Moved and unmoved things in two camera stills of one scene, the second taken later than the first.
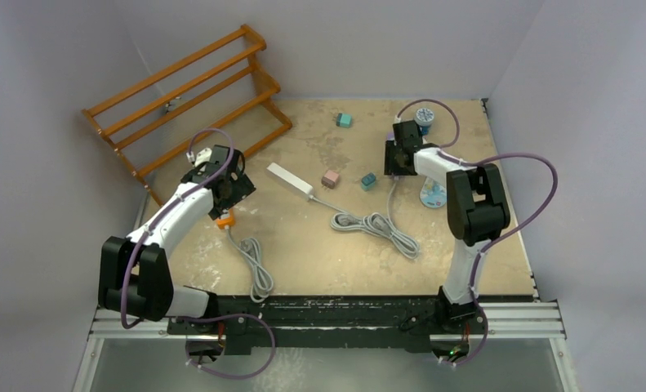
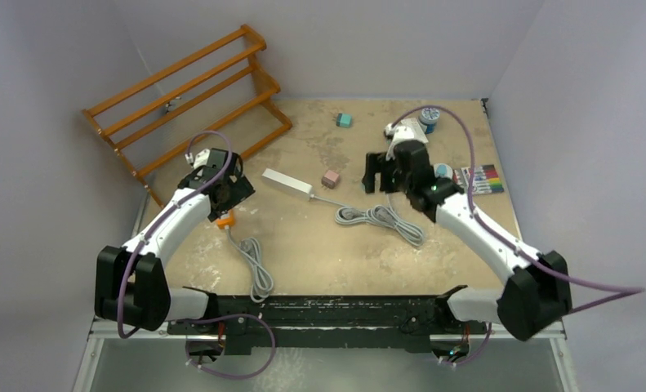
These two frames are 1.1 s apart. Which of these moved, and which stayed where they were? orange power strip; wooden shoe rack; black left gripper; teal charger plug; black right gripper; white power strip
Moved: white power strip; black right gripper
Stayed: orange power strip; black left gripper; wooden shoe rack; teal charger plug
